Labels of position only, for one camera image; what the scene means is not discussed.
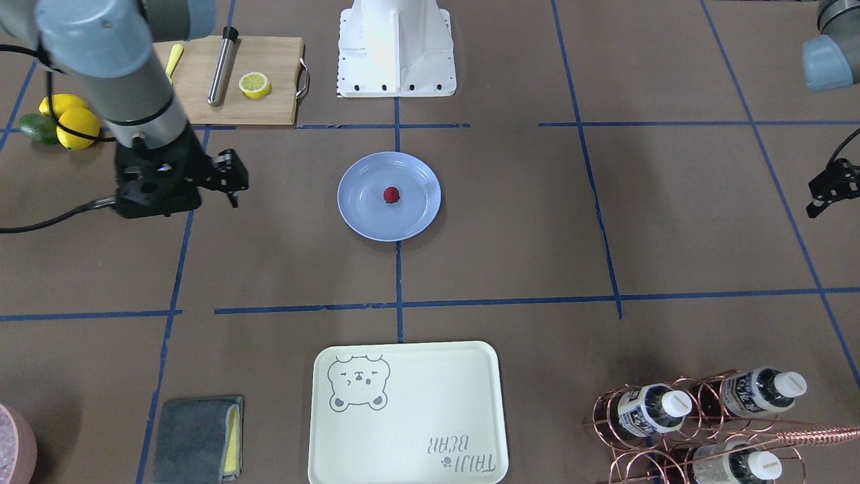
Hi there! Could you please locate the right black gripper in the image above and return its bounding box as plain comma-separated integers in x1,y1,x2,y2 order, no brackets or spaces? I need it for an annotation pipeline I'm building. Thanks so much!
113,128,249,218

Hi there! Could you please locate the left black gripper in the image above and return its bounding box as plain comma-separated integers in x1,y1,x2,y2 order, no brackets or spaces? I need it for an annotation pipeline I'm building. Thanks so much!
806,159,859,218

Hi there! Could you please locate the blue plate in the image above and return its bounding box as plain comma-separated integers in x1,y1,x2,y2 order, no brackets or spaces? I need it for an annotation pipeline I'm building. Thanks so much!
336,151,442,242

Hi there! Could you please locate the red strawberry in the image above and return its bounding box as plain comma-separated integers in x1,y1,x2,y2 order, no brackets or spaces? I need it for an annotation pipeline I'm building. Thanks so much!
383,186,400,204

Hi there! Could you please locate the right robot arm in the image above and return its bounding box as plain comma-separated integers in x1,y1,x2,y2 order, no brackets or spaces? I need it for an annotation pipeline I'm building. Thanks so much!
1,1,249,223

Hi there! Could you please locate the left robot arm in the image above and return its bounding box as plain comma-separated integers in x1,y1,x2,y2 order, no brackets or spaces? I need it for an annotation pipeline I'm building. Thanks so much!
802,1,859,218

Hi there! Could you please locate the yellow lemon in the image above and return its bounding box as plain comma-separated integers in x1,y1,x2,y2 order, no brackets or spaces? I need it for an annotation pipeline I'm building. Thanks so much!
56,107,101,151
39,93,89,119

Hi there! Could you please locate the steel muddler rod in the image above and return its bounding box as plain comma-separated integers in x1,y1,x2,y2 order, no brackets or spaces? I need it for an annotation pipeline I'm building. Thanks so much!
206,26,239,107

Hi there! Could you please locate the green lime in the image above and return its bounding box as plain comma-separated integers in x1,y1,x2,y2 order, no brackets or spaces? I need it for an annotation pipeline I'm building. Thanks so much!
19,113,59,146

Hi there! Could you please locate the yellow plastic knife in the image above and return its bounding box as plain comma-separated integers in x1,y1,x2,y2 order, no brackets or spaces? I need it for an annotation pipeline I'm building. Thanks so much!
164,43,184,85

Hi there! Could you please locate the lemon half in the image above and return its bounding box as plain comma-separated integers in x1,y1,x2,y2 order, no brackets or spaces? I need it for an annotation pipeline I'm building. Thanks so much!
239,71,271,99

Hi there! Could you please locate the tea bottle far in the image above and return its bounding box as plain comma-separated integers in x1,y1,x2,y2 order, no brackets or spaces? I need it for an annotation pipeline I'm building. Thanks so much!
719,367,808,419

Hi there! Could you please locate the tea bottle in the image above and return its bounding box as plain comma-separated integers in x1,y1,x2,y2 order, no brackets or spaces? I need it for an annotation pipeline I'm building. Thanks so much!
719,367,808,419
612,384,694,438
690,441,783,483

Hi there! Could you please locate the grey folded cloth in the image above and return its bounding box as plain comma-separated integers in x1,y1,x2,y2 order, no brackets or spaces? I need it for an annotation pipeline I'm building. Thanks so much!
150,395,245,483

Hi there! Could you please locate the tea bottle middle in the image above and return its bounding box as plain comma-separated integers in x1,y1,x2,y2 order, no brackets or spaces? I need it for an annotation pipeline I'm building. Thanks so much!
612,384,694,438

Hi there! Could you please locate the tea bottle near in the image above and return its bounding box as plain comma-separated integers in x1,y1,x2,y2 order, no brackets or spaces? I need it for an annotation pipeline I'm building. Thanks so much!
690,441,783,483

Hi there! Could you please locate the pink bowl of ice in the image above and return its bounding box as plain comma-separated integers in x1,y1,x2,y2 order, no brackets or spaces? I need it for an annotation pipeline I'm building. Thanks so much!
1,404,38,483

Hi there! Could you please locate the cream bear tray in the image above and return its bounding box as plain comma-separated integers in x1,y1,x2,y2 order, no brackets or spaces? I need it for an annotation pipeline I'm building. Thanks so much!
308,341,509,483

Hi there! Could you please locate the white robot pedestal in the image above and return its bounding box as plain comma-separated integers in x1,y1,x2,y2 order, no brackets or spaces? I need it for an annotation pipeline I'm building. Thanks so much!
336,1,458,98

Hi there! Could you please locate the copper wire bottle rack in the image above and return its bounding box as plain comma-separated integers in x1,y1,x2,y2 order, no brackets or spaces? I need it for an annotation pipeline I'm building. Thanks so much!
583,384,858,483

